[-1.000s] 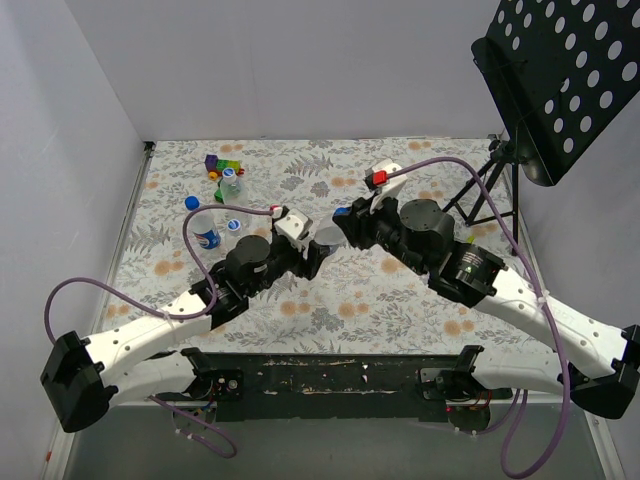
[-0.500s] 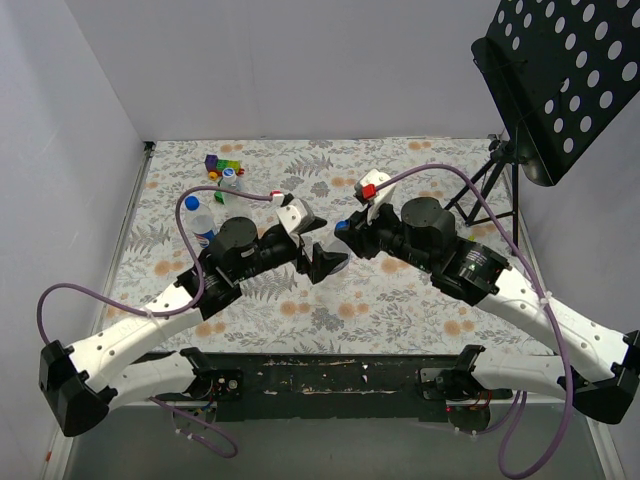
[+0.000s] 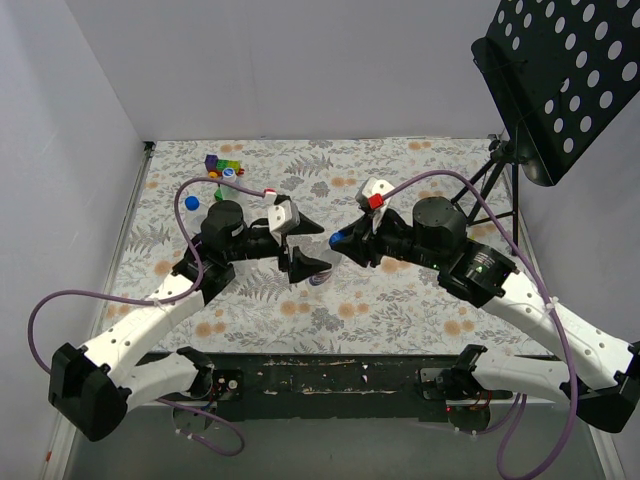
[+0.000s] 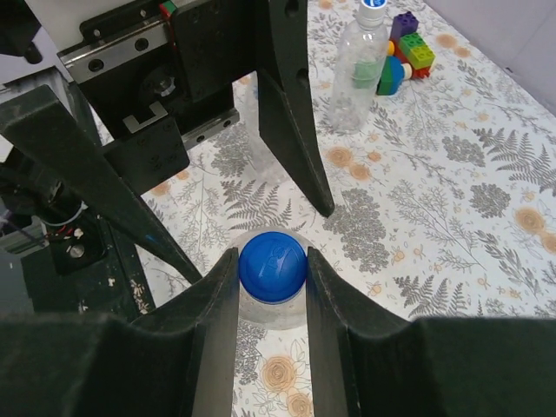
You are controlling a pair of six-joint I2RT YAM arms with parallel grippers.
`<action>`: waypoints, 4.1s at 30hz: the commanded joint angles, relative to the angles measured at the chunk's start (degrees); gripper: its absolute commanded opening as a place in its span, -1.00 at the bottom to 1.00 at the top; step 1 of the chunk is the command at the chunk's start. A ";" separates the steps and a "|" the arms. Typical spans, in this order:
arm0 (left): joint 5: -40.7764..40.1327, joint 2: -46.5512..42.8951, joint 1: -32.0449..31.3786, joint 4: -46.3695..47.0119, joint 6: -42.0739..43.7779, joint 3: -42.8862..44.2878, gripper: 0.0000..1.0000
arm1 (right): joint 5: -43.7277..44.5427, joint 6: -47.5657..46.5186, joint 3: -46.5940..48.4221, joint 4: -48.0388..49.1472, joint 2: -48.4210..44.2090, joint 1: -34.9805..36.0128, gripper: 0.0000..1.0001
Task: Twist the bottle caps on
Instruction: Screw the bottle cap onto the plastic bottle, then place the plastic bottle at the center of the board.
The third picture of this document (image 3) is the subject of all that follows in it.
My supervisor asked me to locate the Pepsi bottle blue label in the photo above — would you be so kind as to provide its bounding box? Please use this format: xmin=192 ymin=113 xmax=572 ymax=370
xmin=304 ymin=244 xmax=344 ymax=291

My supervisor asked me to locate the blue bottle cap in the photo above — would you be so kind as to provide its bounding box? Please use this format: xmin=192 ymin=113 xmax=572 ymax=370
xmin=184 ymin=196 xmax=200 ymax=211
xmin=329 ymin=232 xmax=344 ymax=247

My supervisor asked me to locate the Pocari Sweat bottle cap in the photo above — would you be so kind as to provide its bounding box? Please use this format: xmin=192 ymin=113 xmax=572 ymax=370
xmin=222 ymin=168 xmax=237 ymax=181

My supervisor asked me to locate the Pocari Sweat labelled bottle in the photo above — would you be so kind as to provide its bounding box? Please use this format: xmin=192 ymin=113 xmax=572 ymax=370
xmin=183 ymin=202 xmax=208 ymax=238

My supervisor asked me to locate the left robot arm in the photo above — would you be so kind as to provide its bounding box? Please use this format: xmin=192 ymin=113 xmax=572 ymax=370
xmin=49 ymin=195 xmax=330 ymax=441

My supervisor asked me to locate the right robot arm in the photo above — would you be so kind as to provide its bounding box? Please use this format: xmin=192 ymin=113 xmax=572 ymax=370
xmin=329 ymin=197 xmax=639 ymax=433

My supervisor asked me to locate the green blue toy figure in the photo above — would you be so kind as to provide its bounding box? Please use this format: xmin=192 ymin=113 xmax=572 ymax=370
xmin=214 ymin=185 xmax=228 ymax=201

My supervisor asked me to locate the colourful toy block train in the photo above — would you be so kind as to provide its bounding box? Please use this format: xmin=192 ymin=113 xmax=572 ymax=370
xmin=204 ymin=154 xmax=245 ymax=177

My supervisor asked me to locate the black music stand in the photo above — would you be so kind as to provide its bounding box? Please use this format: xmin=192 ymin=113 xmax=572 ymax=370
xmin=449 ymin=0 xmax=640 ymax=257

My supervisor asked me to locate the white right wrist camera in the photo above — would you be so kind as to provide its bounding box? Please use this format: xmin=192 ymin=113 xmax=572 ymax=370
xmin=355 ymin=177 xmax=394 ymax=233

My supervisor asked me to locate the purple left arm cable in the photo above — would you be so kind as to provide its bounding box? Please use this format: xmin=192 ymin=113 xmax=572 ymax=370
xmin=27 ymin=177 xmax=276 ymax=457

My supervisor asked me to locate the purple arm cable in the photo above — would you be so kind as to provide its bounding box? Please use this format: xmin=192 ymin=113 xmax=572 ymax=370
xmin=382 ymin=169 xmax=580 ymax=480
xmin=27 ymin=177 xmax=276 ymax=457

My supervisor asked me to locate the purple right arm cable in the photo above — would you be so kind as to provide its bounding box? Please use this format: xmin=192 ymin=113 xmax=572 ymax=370
xmin=382 ymin=169 xmax=580 ymax=480

